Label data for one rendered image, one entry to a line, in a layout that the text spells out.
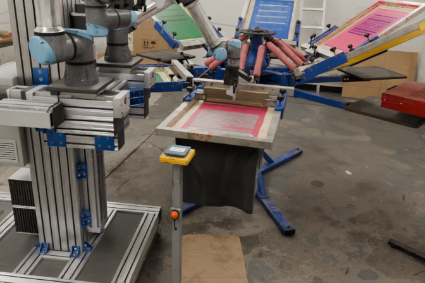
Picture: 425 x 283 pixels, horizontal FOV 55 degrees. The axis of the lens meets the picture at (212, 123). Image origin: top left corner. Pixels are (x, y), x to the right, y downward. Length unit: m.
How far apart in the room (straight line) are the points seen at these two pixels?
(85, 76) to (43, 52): 0.22
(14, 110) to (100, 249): 1.04
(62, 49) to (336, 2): 5.24
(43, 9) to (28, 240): 1.49
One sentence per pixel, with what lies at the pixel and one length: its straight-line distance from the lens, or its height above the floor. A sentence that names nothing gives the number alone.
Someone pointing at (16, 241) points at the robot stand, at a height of 0.21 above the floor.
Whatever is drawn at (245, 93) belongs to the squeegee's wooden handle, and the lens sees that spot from 2.51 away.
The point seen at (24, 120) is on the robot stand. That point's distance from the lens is 1.87.
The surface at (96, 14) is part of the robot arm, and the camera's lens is 1.54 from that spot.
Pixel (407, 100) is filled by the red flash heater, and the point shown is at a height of 1.09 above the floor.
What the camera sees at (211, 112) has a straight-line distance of 2.42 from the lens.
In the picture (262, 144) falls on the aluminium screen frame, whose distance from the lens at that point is 1.97.
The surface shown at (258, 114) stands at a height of 0.96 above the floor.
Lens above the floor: 1.74
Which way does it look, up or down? 20 degrees down
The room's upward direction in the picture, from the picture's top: 2 degrees clockwise
